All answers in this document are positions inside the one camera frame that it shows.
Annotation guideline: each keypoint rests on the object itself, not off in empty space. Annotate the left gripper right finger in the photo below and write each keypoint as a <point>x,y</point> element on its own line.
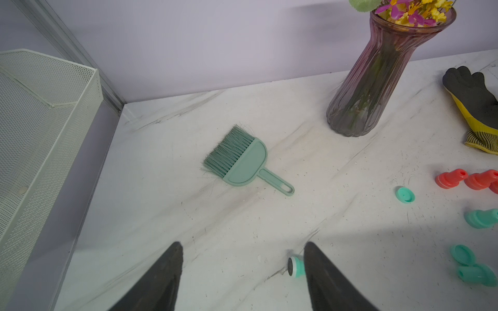
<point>328,288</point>

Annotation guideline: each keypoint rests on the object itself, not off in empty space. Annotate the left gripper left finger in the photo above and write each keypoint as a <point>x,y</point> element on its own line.
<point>158,287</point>

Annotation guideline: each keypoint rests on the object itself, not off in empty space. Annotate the green cap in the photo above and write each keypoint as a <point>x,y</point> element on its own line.
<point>405,195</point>
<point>463,255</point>

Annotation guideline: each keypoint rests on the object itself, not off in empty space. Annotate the green stamp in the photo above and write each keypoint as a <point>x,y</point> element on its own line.
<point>478,274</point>
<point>480,219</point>
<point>296,267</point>

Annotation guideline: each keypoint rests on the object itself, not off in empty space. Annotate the red stamp cluster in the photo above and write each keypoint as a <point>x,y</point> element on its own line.
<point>494,187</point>

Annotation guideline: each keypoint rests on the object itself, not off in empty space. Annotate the green dustpan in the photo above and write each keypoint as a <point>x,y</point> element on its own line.
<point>240,158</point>

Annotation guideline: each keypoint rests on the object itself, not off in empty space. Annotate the dark glass vase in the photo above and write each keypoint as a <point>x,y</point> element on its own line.
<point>360,101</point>

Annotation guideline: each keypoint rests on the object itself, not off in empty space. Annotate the lower white mesh shelf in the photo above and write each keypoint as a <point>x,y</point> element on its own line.
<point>47,107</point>

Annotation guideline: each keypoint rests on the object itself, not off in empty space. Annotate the black yellow work glove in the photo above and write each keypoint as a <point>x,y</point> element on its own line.
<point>477,105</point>

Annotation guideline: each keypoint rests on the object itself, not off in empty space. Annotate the yellow flower bouquet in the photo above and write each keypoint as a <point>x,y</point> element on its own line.
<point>410,13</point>

